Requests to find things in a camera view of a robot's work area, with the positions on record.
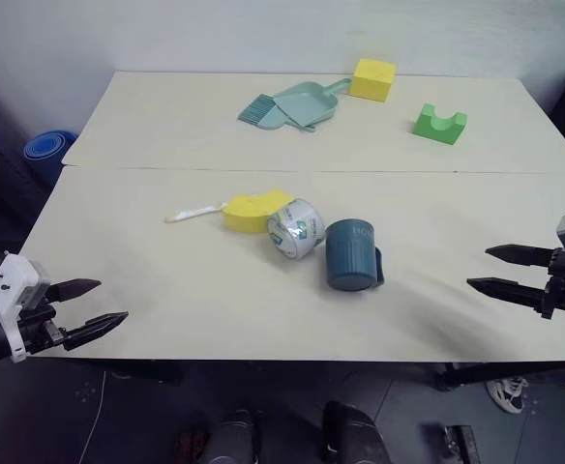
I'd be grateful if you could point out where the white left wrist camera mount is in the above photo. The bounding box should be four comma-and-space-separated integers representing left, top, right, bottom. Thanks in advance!
0, 251, 52, 364

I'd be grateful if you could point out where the blue rolled mat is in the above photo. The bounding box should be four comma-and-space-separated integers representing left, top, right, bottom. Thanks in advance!
22, 130, 79, 176

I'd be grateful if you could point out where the green notched foam block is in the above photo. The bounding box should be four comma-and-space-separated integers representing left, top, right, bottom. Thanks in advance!
412, 101, 470, 147

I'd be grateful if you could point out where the white toothbrush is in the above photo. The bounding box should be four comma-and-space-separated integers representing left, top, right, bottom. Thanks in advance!
163, 202, 231, 225

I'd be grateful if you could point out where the blue-grey ribbed cup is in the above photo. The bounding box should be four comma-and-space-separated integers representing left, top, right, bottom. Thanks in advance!
324, 217, 387, 293

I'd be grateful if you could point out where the black table frame bar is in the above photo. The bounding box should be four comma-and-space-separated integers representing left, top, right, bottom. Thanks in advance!
432, 360, 565, 393

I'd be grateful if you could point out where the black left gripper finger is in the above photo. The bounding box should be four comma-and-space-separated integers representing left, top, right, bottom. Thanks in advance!
62, 311, 130, 352
48, 277, 103, 305

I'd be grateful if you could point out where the white sneaker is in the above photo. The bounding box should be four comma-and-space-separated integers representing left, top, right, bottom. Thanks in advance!
485, 376, 531, 416

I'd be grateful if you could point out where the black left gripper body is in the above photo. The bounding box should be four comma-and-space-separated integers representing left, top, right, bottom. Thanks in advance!
18, 304, 78, 358

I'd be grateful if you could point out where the teal hand brush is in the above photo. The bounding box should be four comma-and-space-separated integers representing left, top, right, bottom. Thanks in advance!
237, 93, 318, 133

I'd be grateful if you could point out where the dark rounded shape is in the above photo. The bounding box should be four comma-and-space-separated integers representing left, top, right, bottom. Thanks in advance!
208, 408, 260, 464
320, 399, 396, 464

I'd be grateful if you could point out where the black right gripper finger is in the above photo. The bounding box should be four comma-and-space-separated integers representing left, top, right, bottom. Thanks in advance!
485, 244, 555, 269
465, 275, 549, 313

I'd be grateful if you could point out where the white floor cable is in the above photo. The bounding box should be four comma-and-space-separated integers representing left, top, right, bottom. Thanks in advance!
79, 369, 108, 464

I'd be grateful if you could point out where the yellow foam cube block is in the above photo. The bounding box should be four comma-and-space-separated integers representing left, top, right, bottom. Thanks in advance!
349, 58, 400, 104

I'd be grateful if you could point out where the teal plastic dustpan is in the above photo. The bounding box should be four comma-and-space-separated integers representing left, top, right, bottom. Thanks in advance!
269, 78, 354, 133

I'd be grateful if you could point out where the yellow sponge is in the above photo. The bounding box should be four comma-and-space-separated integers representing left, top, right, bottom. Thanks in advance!
221, 188, 297, 235

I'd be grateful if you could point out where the beige table cloth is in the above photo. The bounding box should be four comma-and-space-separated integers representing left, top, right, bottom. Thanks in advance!
61, 70, 565, 176
19, 166, 565, 363

